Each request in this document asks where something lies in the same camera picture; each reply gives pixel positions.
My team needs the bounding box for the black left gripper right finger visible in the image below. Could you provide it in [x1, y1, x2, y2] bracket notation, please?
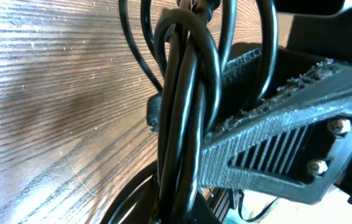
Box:
[191, 193, 220, 224]

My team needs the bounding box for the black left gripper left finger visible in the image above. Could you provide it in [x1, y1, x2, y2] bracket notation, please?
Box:
[129, 180, 159, 224]

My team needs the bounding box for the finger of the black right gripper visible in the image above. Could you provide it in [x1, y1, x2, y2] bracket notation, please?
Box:
[199, 60, 352, 204]
[146, 48, 326, 131]

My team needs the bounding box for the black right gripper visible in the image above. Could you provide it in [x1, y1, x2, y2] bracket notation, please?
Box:
[274, 0, 352, 206]

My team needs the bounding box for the black usb cable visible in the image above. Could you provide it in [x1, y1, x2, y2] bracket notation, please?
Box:
[100, 0, 279, 224]

